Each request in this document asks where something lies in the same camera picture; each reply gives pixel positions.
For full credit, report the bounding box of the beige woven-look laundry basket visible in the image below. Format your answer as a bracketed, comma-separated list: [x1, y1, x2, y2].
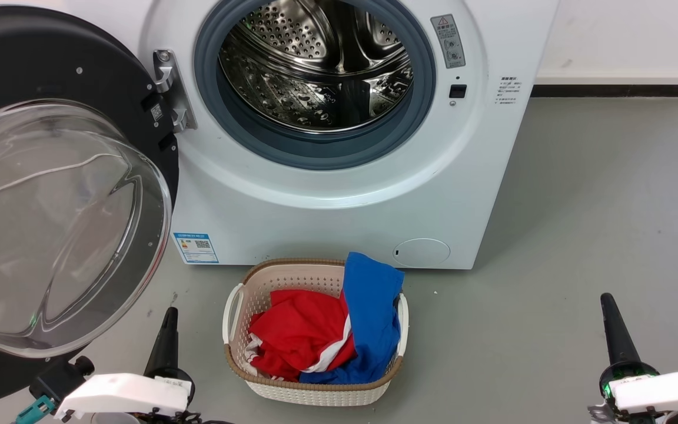
[222, 257, 410, 408]

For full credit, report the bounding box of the teal cable connector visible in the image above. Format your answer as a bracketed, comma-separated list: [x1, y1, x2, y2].
[15, 395, 56, 424]

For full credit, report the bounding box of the thick white floor cable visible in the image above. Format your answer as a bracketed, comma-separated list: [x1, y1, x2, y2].
[0, 154, 129, 201]

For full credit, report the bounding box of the blue garment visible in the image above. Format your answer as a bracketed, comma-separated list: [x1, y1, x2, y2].
[298, 251, 405, 385]

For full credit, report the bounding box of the round black glass washer door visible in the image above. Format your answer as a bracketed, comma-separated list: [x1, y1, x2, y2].
[0, 5, 180, 408]

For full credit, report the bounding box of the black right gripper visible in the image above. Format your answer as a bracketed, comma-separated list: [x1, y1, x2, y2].
[599, 293, 660, 411]

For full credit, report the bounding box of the red garment with white stripe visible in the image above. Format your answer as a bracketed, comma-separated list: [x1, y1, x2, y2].
[248, 289, 358, 383]

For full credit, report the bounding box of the black wall baseboard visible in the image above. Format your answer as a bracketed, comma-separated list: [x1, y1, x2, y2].
[531, 84, 678, 98]

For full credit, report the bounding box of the grey warning sticker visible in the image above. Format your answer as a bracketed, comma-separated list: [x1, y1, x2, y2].
[430, 14, 467, 69]

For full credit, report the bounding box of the silver metal door hinge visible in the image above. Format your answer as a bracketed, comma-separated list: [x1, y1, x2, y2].
[152, 49, 198, 134]

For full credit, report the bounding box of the round white filter cover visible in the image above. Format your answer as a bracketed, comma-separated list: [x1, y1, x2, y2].
[393, 238, 451, 268]

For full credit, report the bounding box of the blue energy label sticker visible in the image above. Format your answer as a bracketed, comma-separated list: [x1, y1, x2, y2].
[173, 233, 220, 264]

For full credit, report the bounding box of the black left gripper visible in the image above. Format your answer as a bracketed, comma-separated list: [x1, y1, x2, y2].
[144, 307, 196, 408]

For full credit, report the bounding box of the white front-load washing machine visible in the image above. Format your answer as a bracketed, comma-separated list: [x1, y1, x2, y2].
[139, 0, 559, 270]

